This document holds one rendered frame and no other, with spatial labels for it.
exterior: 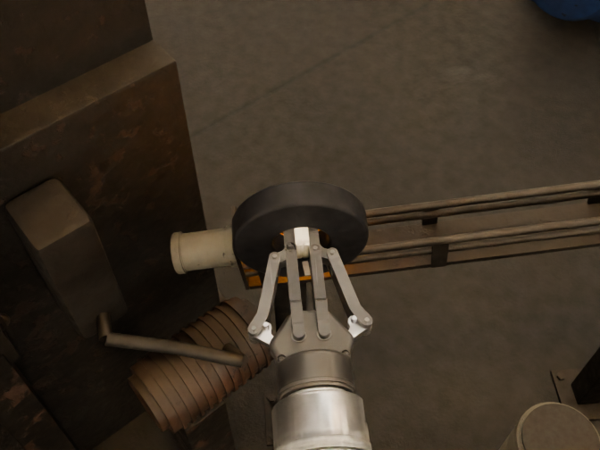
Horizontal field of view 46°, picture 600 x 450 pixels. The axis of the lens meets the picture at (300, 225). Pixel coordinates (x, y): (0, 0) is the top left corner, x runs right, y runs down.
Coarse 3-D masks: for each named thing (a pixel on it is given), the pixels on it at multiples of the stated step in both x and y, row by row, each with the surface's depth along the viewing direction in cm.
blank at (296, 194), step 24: (264, 192) 75; (288, 192) 74; (312, 192) 74; (336, 192) 75; (240, 216) 76; (264, 216) 74; (288, 216) 74; (312, 216) 75; (336, 216) 75; (360, 216) 76; (240, 240) 77; (264, 240) 78; (336, 240) 79; (360, 240) 79; (264, 264) 82
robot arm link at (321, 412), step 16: (288, 400) 64; (304, 400) 63; (320, 400) 63; (336, 400) 63; (352, 400) 64; (272, 416) 65; (288, 416) 63; (304, 416) 62; (320, 416) 62; (336, 416) 62; (352, 416) 63; (288, 432) 62; (304, 432) 61; (320, 432) 61; (336, 432) 61; (352, 432) 62; (368, 432) 65; (288, 448) 61; (304, 448) 61; (320, 448) 61; (368, 448) 63
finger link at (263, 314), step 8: (272, 256) 75; (272, 264) 74; (272, 272) 74; (264, 280) 73; (272, 280) 73; (264, 288) 73; (272, 288) 73; (264, 296) 72; (272, 296) 73; (264, 304) 72; (272, 304) 74; (264, 312) 71; (256, 320) 71; (264, 320) 71; (248, 328) 70; (256, 328) 70; (256, 336) 70
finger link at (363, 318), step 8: (328, 256) 75; (336, 256) 75; (336, 264) 74; (336, 272) 74; (344, 272) 74; (336, 280) 74; (344, 280) 73; (336, 288) 75; (344, 288) 73; (352, 288) 73; (344, 296) 72; (352, 296) 72; (344, 304) 73; (352, 304) 72; (360, 304) 72; (352, 312) 71; (360, 312) 71; (360, 320) 71; (368, 320) 70; (368, 328) 71
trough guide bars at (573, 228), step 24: (504, 192) 100; (528, 192) 100; (552, 192) 100; (576, 192) 101; (384, 216) 102; (408, 216) 102; (432, 216) 102; (408, 240) 97; (432, 240) 97; (456, 240) 97; (480, 240) 98; (504, 240) 98; (528, 240) 98; (432, 264) 101
